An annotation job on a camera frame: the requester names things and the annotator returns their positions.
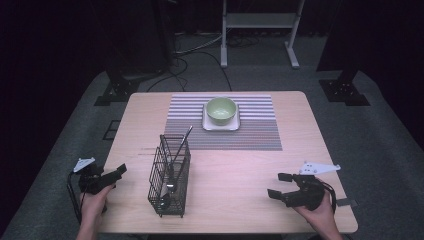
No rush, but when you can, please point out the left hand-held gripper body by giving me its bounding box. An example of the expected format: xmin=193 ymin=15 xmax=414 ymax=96
xmin=72 ymin=157 xmax=116 ymax=196

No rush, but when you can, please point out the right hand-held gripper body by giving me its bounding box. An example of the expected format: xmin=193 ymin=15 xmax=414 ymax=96
xmin=282 ymin=161 xmax=342 ymax=212

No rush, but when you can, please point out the person's left hand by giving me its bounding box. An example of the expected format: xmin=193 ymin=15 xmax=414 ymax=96
xmin=79 ymin=183 xmax=116 ymax=228

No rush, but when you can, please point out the person's right hand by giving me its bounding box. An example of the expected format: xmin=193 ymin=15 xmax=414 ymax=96
xmin=293 ymin=178 xmax=338 ymax=231

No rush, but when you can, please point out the black tape strip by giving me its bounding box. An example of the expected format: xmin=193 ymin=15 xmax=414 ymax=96
xmin=335 ymin=197 xmax=359 ymax=208

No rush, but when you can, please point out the striped placemat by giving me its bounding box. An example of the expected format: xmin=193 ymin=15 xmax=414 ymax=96
xmin=163 ymin=94 xmax=284 ymax=152

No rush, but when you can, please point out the silver metal spoon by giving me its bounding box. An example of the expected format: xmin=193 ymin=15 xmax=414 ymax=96
xmin=159 ymin=156 xmax=179 ymax=198

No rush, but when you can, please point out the black stand base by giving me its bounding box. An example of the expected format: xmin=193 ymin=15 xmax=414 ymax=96
xmin=318 ymin=66 xmax=371 ymax=107
xmin=93 ymin=64 xmax=143 ymax=107

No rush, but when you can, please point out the green bowl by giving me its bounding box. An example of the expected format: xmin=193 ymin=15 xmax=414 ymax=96
xmin=205 ymin=96 xmax=238 ymax=127

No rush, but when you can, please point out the white square plate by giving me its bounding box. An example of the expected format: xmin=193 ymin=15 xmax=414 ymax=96
xmin=201 ymin=103 xmax=241 ymax=132

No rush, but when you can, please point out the white metal stand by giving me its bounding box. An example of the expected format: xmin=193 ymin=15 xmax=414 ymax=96
xmin=220 ymin=0 xmax=306 ymax=70

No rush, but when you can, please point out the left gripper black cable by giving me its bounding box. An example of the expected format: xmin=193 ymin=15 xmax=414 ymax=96
xmin=66 ymin=170 xmax=88 ymax=225

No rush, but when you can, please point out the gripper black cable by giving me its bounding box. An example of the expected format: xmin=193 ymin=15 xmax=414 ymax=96
xmin=66 ymin=170 xmax=88 ymax=225
xmin=319 ymin=180 xmax=338 ymax=214

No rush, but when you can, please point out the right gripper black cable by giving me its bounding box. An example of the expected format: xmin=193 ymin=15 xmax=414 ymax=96
xmin=319 ymin=180 xmax=338 ymax=214

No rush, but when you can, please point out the black wire cutlery basket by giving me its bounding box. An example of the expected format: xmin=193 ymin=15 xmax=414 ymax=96
xmin=147 ymin=133 xmax=192 ymax=219

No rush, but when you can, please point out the black floor cable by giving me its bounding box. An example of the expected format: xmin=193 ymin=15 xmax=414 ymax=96
xmin=145 ymin=49 xmax=233 ymax=93

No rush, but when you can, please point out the grey floor cable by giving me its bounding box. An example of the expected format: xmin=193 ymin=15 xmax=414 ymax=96
xmin=173 ymin=33 xmax=223 ymax=56

